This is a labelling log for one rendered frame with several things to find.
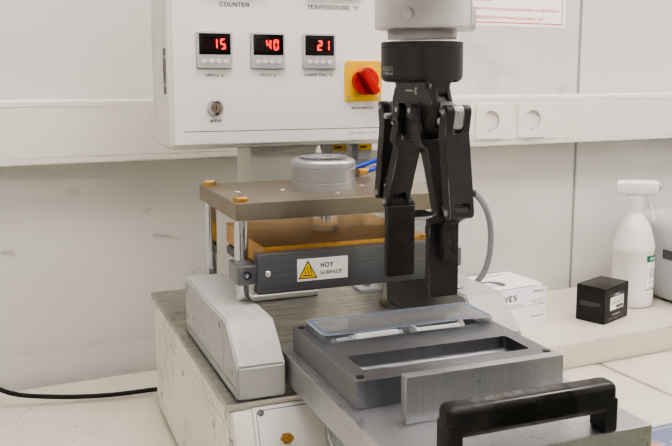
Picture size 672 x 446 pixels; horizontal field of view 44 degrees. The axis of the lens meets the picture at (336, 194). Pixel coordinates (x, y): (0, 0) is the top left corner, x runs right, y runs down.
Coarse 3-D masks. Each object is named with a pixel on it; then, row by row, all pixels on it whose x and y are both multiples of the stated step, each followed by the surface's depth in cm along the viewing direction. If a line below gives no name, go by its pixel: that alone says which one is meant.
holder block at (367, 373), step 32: (320, 352) 77; (352, 352) 76; (384, 352) 76; (416, 352) 78; (448, 352) 79; (480, 352) 80; (512, 352) 76; (544, 352) 76; (352, 384) 70; (384, 384) 70
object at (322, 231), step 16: (256, 224) 106; (272, 224) 106; (288, 224) 106; (304, 224) 106; (320, 224) 101; (336, 224) 102; (352, 224) 106; (368, 224) 106; (384, 224) 106; (256, 240) 95; (272, 240) 95; (288, 240) 95; (304, 240) 95; (320, 240) 95; (336, 240) 95; (352, 240) 96; (368, 240) 96; (384, 240) 97
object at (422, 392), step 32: (288, 352) 84; (320, 384) 75; (416, 384) 66; (448, 384) 67; (480, 384) 68; (512, 384) 69; (544, 384) 71; (320, 416) 75; (352, 416) 68; (384, 416) 68; (416, 416) 66
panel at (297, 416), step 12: (252, 408) 81; (264, 408) 82; (276, 408) 82; (288, 408) 82; (300, 408) 83; (264, 420) 81; (276, 420) 82; (288, 420) 82; (300, 420) 82; (312, 420) 83; (264, 432) 81; (276, 432) 81; (288, 432) 82; (300, 432) 82; (312, 432) 82; (264, 444) 81; (276, 444) 81; (288, 444) 81; (300, 444) 82; (312, 444) 82; (324, 444) 83
